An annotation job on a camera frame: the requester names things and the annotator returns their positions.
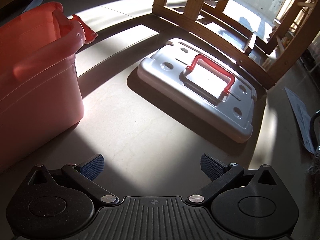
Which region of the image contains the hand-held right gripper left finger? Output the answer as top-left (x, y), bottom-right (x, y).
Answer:
top-left (26, 154), bottom-right (120, 207)

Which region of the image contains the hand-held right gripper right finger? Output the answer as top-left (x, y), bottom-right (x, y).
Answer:
top-left (185, 153), bottom-right (278, 204)

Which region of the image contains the pink plastic storage bin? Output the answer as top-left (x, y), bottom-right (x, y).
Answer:
top-left (0, 1), bottom-right (98, 175)

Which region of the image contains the white lid with red handle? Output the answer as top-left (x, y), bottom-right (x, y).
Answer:
top-left (137, 38), bottom-right (258, 144)

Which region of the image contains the white paper sheet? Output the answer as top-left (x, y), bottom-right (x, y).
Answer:
top-left (284, 86), bottom-right (320, 154)

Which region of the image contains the black curved tube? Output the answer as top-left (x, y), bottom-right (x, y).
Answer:
top-left (309, 112), bottom-right (320, 152)

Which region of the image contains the blue paper sheet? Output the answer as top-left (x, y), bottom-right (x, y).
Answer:
top-left (22, 0), bottom-right (47, 13)

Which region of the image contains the wooden chair frame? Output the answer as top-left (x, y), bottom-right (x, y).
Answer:
top-left (151, 0), bottom-right (320, 90)

